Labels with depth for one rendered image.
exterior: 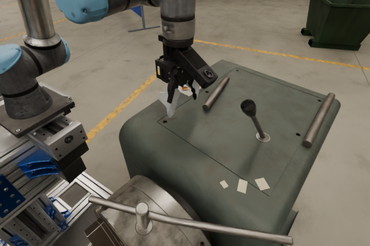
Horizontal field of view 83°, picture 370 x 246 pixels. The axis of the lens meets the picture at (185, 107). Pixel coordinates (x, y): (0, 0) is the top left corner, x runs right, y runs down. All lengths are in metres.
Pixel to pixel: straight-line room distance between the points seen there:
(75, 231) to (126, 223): 1.24
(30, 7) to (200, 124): 0.63
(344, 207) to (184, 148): 1.85
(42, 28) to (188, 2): 0.57
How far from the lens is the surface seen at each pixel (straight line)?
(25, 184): 1.10
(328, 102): 0.79
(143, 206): 0.39
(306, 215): 2.06
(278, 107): 0.73
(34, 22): 0.88
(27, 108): 0.94
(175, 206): 0.49
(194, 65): 0.48
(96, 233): 0.54
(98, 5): 0.41
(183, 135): 0.57
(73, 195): 1.85
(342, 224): 2.15
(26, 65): 0.90
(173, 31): 0.47
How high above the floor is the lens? 1.67
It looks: 39 degrees down
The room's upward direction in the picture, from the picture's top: straight up
